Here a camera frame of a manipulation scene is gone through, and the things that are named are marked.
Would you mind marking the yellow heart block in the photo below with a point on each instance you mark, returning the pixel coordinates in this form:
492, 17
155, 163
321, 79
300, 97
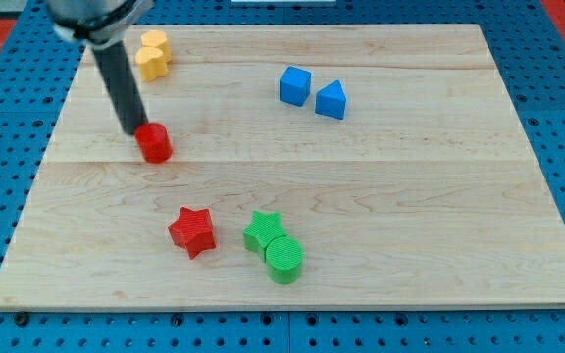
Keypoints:
151, 63

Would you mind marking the green cylinder block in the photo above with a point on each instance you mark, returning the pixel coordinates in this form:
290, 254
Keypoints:
284, 258

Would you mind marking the red star block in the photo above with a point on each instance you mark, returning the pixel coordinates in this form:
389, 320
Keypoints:
193, 231

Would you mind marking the yellow hexagon block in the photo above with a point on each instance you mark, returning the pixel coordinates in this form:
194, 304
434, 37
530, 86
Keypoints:
158, 39

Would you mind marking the blue triangular prism block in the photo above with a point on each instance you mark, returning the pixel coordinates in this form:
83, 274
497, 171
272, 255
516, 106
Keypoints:
331, 101

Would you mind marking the light wooden board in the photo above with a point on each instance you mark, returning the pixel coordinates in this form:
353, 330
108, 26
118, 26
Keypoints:
426, 196

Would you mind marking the blue cube block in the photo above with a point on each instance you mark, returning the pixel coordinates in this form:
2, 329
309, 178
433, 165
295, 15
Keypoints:
294, 86

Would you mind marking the green star block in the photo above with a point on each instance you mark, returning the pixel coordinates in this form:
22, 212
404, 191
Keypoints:
263, 229

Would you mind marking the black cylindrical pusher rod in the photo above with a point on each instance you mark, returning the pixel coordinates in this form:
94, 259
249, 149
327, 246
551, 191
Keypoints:
117, 75

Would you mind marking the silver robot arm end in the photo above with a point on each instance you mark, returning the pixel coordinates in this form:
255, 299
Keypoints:
96, 23

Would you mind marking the red cylinder block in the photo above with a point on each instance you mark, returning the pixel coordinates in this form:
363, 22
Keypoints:
154, 143

